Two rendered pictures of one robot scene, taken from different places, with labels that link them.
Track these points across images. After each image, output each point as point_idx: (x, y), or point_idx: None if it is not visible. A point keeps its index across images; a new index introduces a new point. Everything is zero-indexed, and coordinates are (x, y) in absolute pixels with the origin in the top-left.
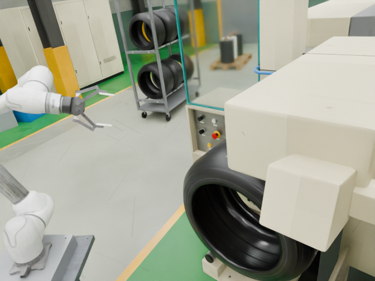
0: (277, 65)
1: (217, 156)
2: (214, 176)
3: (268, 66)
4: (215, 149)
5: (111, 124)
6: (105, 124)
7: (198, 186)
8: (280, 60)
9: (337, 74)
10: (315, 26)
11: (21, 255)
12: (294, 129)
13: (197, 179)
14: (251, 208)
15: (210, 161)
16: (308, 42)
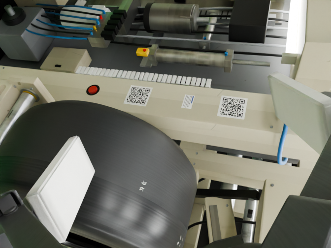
0: (288, 149)
1: (171, 241)
2: None
3: (288, 142)
4: (169, 210)
5: (78, 139)
6: (72, 170)
7: (105, 244)
8: (295, 152)
9: None
10: (321, 84)
11: None
12: None
13: (118, 245)
14: (45, 100)
15: (159, 245)
16: (302, 77)
